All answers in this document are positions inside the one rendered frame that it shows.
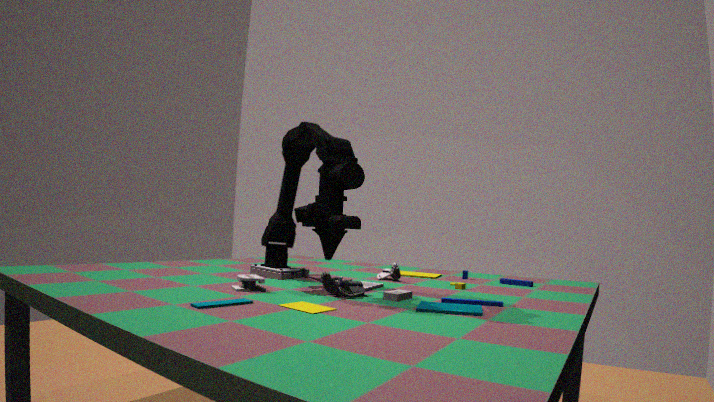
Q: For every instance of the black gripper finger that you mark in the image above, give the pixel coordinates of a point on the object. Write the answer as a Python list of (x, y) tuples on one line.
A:
[(332, 238), (321, 239)]

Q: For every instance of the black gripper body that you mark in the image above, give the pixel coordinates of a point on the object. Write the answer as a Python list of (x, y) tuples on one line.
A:
[(337, 220)]

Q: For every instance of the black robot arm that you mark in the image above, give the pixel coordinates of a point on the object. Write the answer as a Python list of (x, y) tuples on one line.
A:
[(338, 172)]

